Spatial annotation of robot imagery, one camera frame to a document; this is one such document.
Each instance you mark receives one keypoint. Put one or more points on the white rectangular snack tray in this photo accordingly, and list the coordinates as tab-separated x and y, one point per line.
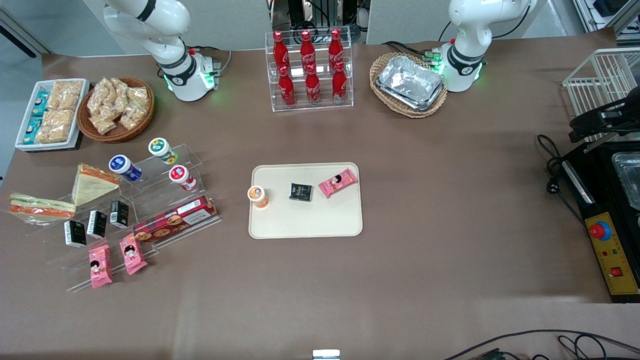
80	120

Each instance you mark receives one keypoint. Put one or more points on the small blue snack packet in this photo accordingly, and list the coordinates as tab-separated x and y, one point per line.
40	104
32	132

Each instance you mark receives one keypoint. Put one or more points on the green lid yogurt cup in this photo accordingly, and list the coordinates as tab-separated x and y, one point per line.
162	150

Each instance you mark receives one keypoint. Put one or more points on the clear bag of fried snacks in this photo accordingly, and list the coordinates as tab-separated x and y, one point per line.
119	89
138	95
103	124
132	116
99	97

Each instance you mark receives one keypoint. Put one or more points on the clear pack of rice crackers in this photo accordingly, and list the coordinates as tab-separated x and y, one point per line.
55	127
65	95

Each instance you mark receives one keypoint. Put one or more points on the orange lid yogurt cup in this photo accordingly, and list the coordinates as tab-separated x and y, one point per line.
258	196

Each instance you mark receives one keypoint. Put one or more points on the sandwich with orange filling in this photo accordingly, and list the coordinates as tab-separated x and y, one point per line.
42	209

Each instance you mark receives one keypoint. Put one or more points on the steel food container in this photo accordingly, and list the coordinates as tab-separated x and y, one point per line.
630	180

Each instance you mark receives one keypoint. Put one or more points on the machine press lever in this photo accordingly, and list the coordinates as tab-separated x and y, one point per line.
595	122

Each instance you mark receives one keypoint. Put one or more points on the red plaid cookie box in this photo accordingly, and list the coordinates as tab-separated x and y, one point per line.
175	219

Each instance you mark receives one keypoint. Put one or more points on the red emergency stop button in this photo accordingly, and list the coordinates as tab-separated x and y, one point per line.
600	230

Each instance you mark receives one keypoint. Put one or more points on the triangular wrapped sandwich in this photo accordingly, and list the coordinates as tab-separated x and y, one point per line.
95	187

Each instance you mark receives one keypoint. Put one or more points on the small black snack box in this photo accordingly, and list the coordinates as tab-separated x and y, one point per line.
75	234
97	224
300	192
119	214

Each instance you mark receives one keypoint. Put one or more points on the red lid yogurt cup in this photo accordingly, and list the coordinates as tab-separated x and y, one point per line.
181	177

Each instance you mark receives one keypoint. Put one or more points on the beige plastic serving tray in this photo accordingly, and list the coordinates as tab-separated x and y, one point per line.
305	220

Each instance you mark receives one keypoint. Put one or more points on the red cola bottle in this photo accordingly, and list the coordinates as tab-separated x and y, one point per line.
280	50
287	90
312	87
336	46
307	47
339	86

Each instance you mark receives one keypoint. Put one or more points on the black sealing machine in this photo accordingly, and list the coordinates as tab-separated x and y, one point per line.
605	200

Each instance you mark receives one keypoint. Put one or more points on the aluminium frame structure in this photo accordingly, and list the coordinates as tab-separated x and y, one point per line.
605	15

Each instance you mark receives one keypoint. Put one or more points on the pink cartoon snack packet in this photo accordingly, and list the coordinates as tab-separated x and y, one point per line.
100	267
338	183
132	255

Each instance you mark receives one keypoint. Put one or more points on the red rocker switch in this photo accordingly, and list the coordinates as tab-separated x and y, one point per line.
616	272

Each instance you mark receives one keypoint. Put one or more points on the stacked aluminium foil trays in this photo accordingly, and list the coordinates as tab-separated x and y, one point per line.
410	82

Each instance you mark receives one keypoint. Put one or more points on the light wicker basket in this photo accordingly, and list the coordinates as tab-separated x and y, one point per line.
382	100

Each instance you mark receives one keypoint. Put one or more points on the clear acrylic bottle rack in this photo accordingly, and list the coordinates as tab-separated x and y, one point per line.
325	106

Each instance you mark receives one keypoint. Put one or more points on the silver metal sealing bar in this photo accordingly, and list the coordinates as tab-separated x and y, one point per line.
578	182

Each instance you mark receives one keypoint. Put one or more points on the large clear acrylic display stand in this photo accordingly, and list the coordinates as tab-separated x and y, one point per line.
80	260

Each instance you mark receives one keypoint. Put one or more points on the small clear acrylic riser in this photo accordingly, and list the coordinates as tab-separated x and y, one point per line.
192	155

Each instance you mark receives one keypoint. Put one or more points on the dark brown wicker basket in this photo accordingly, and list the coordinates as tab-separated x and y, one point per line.
120	136

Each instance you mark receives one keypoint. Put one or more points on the blue lid yogurt cup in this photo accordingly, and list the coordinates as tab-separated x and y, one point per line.
124	167

